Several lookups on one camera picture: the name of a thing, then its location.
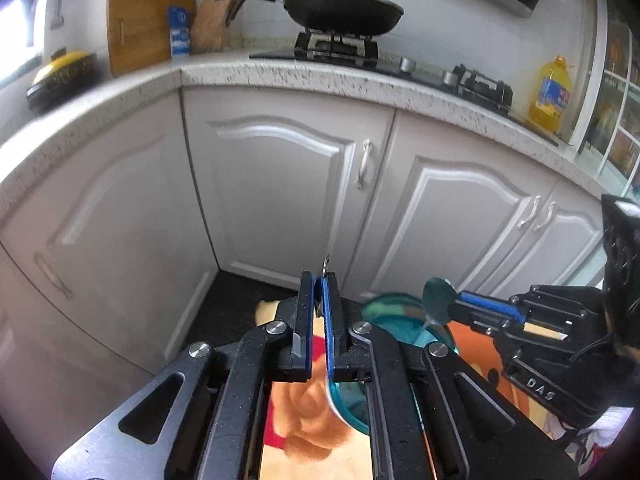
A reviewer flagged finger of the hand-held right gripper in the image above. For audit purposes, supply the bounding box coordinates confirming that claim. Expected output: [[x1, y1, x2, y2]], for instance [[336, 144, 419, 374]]
[[457, 284, 606, 333], [446, 302, 577, 362]]

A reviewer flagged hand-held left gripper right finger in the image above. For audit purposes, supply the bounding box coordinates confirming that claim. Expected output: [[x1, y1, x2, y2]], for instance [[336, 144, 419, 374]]
[[323, 273, 577, 480]]

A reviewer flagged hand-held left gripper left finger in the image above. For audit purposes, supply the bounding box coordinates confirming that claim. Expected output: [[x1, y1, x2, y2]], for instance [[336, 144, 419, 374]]
[[50, 270, 321, 480]]

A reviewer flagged teal spoon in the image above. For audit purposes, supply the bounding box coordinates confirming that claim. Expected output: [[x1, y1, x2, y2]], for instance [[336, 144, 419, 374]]
[[422, 277, 458, 332]]

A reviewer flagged silver metal utensil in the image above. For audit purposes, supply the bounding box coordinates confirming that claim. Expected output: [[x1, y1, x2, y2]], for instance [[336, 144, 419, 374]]
[[316, 254, 334, 319]]

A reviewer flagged white floral bowl teal rim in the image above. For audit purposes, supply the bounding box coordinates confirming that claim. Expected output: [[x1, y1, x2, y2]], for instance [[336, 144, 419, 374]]
[[325, 291, 460, 435]]

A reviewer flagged white cabinet door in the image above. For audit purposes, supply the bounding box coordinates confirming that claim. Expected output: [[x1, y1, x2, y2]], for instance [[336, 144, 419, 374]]
[[345, 109, 557, 311], [0, 241, 153, 461], [475, 182, 607, 303], [181, 86, 397, 302], [0, 91, 219, 376]]

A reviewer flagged orange red printed mat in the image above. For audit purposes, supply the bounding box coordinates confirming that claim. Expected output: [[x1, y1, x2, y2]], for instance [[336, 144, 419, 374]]
[[252, 299, 581, 480]]

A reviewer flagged glass door cabinet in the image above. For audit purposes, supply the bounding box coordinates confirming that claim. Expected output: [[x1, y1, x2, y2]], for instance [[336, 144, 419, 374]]
[[580, 10, 640, 196]]

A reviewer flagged yellow cooking oil bottle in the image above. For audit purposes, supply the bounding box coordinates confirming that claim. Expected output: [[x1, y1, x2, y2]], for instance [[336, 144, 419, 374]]
[[529, 56, 573, 135]]

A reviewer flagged black gas stove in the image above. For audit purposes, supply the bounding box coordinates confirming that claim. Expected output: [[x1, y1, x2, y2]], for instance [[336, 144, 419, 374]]
[[249, 30, 561, 147]]

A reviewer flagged black frying pan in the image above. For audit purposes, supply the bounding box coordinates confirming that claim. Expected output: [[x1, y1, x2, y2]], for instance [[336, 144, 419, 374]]
[[212, 0, 405, 37]]

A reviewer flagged wooden knife block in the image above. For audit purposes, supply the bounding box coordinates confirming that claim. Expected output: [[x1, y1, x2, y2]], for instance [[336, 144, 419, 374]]
[[190, 0, 233, 55]]

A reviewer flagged blue white carton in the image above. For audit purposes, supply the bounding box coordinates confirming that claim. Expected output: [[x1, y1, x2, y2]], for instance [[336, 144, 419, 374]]
[[167, 5, 192, 58]]

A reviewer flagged wooden cutting board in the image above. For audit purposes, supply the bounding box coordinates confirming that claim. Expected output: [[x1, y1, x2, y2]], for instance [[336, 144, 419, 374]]
[[106, 0, 197, 78]]

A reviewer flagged yellow black lidded pot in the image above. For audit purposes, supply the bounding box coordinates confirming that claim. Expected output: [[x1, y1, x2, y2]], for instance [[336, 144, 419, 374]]
[[26, 50, 98, 113]]

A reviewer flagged window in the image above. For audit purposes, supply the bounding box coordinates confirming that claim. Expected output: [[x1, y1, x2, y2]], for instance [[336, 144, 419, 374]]
[[0, 0, 32, 92]]

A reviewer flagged white cabinet handle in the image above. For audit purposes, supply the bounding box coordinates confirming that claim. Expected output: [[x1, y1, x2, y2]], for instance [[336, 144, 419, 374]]
[[534, 201, 557, 232], [32, 251, 73, 301], [354, 139, 375, 191], [517, 196, 541, 231]]

